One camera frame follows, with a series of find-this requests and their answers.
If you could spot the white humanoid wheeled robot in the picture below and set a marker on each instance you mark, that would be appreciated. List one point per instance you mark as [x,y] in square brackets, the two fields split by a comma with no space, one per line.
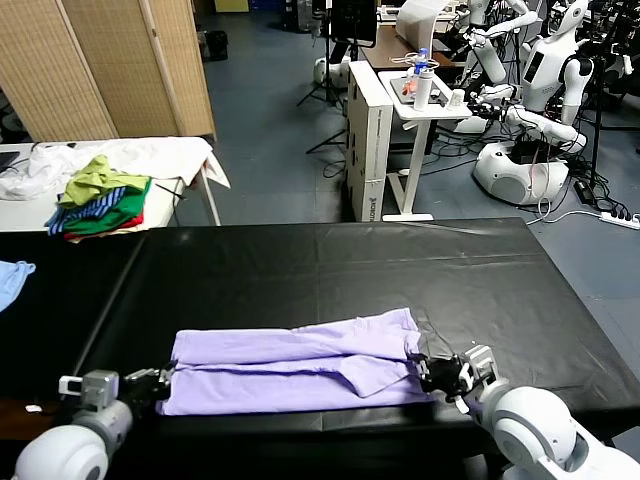
[542,75]

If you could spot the light blue garment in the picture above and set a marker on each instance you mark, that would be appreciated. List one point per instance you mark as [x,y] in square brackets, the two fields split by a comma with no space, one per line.
[10,285]

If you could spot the lime green garment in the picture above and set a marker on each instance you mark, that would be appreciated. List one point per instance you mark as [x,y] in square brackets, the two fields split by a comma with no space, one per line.
[87,182]

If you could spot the black monitor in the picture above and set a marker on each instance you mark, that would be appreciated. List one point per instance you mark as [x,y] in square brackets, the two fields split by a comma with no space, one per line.
[352,22]

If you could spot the red garment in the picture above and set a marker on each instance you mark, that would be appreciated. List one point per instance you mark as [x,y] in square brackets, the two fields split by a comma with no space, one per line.
[136,220]

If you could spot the small white tag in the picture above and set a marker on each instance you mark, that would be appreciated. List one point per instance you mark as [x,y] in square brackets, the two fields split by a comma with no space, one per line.
[33,409]

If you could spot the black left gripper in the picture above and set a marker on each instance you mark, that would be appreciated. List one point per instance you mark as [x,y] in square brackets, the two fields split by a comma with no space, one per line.
[145,395]

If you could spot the white power strip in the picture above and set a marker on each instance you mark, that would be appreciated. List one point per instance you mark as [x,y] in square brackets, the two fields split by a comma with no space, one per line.
[620,218]

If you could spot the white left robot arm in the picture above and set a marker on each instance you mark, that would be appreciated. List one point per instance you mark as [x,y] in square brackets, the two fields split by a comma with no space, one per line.
[70,445]

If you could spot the black tripod stand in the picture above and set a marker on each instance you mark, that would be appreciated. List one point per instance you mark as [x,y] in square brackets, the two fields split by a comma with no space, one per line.
[353,55]
[328,60]

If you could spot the stack of colourful clothes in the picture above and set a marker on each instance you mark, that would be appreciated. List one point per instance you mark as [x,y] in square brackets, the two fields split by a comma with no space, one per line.
[125,207]

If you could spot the white curved housing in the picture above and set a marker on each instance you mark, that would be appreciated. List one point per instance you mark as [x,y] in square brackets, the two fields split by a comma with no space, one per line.
[415,20]

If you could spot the woven folding screen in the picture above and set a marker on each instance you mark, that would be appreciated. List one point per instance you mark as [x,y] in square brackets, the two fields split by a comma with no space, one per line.
[100,65]

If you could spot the black power adapter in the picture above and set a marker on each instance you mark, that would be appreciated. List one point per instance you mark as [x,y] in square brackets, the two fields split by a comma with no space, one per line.
[583,190]

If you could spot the small black desk object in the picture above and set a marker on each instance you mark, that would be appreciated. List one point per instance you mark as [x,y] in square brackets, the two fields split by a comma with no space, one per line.
[440,97]

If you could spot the beige garment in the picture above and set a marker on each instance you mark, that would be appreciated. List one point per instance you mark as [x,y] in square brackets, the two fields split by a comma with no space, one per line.
[117,232]

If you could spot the white paper cup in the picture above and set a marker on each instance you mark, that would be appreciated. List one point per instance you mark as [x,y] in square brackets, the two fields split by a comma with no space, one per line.
[456,100]

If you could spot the white tumbler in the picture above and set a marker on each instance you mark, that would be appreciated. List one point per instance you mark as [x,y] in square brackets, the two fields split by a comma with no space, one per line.
[422,92]

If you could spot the grey tablet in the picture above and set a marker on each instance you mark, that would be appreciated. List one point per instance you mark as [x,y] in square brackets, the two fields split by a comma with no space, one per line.
[398,89]

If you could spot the black trash bin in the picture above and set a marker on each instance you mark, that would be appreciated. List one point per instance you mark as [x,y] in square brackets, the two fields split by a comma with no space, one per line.
[215,45]

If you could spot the white side table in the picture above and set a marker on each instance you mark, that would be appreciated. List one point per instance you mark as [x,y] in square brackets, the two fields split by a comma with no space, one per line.
[20,215]

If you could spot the blue capped water bottle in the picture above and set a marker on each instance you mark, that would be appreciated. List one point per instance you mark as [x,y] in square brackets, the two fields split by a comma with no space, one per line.
[421,60]

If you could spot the black pole stand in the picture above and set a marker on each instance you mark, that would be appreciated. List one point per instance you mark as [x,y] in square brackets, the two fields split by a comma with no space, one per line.
[596,125]

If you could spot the black vinyl table cover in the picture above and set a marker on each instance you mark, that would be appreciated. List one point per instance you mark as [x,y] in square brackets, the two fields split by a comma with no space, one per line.
[400,270]
[60,325]

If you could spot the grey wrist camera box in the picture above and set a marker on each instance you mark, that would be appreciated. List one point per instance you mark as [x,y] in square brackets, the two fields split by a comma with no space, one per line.
[95,387]
[480,367]

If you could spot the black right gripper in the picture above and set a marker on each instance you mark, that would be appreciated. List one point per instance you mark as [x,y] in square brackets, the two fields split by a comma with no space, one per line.
[447,375]

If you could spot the small white robot base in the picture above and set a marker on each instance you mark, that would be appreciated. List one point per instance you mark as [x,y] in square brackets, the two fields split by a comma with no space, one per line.
[335,70]

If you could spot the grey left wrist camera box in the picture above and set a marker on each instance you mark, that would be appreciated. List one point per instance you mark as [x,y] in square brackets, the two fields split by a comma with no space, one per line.
[95,387]

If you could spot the white cloth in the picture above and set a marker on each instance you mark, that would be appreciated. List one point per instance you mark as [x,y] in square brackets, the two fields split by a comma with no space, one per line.
[150,155]

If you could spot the lavender t-shirt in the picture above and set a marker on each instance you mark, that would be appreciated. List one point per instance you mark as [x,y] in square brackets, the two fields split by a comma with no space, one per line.
[280,365]

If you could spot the orange tool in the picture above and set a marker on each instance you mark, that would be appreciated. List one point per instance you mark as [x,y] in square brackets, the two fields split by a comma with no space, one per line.
[409,87]

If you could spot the white standing desk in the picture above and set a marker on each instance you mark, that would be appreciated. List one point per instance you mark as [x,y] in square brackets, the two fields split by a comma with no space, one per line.
[417,150]

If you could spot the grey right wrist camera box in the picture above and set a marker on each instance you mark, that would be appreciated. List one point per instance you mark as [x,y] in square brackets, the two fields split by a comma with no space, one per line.
[480,367]

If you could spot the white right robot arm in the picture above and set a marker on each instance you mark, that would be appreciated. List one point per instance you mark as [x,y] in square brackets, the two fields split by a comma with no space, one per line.
[535,430]

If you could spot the tall white cardboard box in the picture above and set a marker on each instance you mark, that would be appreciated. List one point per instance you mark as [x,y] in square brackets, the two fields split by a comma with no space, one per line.
[372,150]

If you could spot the brown wooden desk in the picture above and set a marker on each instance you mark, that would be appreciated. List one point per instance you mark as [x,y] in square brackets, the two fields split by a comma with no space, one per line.
[385,50]

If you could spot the blue striped garment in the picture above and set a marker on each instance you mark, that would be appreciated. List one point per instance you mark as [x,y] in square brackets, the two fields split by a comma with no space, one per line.
[95,207]

